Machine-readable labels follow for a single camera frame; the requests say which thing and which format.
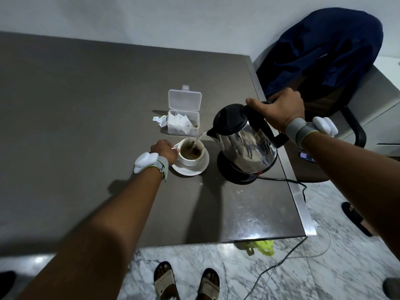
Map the person's left hand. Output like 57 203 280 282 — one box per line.
149 140 180 165

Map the person's right hand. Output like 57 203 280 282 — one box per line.
245 87 306 134

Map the white ceramic cup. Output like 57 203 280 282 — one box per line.
172 137 206 168

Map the white saucer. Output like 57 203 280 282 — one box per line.
171 142 210 177

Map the steel electric kettle black lid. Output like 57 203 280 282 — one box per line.
195 101 290 175

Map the clear plastic tea bag box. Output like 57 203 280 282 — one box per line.
167 85 203 136

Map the person's right forearm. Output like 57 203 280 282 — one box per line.
301 132 400 260

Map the person's left forearm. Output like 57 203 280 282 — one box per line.
15 167 165 300

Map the person's left sandalled foot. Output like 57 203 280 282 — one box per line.
153 261 181 300

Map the person's right sandalled foot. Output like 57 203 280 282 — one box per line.
197 267 221 300

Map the black kettle base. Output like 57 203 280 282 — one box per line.
216 150 279 185

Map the brown office chair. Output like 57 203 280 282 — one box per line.
255 7 385 183

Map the dark blue jacket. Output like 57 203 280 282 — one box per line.
255 7 384 105

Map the white wrist tracker grey strap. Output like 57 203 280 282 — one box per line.
285 116 339 147
133 152 169 182

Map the black kettle power cable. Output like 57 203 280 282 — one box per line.
257 175 308 203

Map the thin white cable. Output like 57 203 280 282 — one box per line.
292 225 333 260

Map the dark floor cable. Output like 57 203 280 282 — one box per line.
251 235 308 300

